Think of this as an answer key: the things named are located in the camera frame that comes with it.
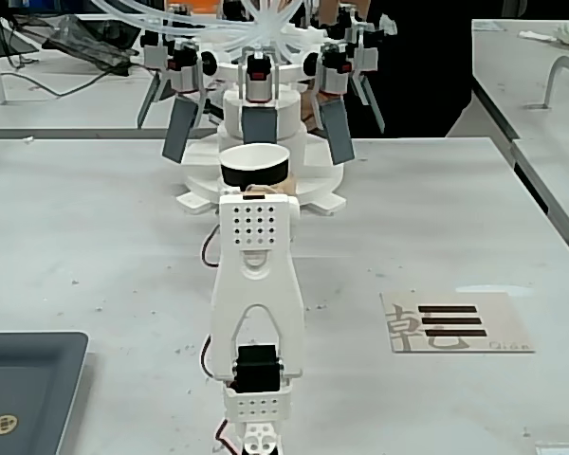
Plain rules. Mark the black paper cup white inside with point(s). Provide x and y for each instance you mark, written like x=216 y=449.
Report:
x=253 y=168

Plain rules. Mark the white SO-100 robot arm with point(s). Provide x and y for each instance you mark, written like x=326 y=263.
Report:
x=256 y=284

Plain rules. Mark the solenoid valve with grey paddle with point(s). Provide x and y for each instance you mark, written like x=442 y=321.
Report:
x=180 y=118
x=259 y=90
x=336 y=123
x=152 y=71
x=367 y=61

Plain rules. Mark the white round valve machine stand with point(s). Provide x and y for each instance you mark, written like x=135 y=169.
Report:
x=261 y=109

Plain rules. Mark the clear plastic tube bundle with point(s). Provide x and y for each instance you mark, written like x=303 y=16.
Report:
x=265 y=26

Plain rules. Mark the card with trigram and character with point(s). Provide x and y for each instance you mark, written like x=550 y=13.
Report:
x=455 y=324

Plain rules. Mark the black plastic bag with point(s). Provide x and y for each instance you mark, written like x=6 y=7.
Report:
x=90 y=45

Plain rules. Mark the dark laptop screen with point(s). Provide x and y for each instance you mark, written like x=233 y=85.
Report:
x=5 y=33

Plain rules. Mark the grey plastic tray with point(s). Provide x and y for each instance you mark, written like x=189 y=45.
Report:
x=28 y=384

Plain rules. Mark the round beige coin token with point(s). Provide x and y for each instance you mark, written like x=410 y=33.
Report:
x=5 y=424

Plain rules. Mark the grey curved bracket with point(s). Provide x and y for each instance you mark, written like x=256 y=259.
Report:
x=557 y=76

